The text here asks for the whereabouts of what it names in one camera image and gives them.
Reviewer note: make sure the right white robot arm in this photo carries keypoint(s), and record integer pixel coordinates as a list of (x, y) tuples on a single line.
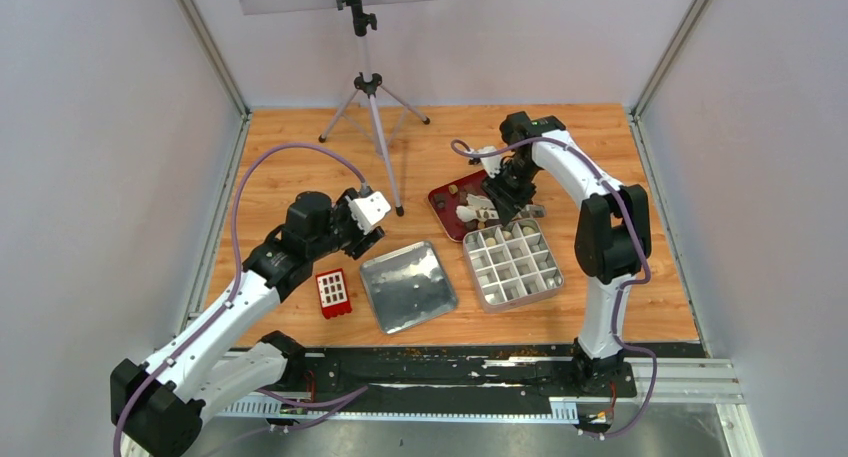
[(612, 239)]

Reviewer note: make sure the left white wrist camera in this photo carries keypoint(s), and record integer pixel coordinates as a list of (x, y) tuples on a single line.
[(369, 211)]

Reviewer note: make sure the red small box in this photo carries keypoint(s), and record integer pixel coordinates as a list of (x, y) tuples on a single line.
[(333, 295)]

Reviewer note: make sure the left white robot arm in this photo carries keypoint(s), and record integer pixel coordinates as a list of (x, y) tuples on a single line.
[(163, 403)]

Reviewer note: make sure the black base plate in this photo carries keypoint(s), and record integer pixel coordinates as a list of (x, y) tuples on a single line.
[(489, 379)]

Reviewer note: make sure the silver compartment tin box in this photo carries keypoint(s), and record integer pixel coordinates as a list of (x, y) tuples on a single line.
[(510, 270)]

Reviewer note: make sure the red lacquer tray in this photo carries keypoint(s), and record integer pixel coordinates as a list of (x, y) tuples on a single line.
[(445, 199)]

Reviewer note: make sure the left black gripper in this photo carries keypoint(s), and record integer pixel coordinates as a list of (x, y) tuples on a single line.
[(362, 243)]

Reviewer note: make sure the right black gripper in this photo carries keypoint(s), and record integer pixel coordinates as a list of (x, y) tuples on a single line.
[(507, 202)]

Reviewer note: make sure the grey tripod stand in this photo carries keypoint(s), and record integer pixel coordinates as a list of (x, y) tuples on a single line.
[(369, 83)]

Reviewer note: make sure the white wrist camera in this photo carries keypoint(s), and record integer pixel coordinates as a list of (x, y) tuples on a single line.
[(369, 211), (490, 160)]

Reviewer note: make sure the silver tin lid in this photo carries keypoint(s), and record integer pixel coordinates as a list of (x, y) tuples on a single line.
[(407, 287)]

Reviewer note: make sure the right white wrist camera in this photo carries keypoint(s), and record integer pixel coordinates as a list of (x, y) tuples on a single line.
[(490, 160)]

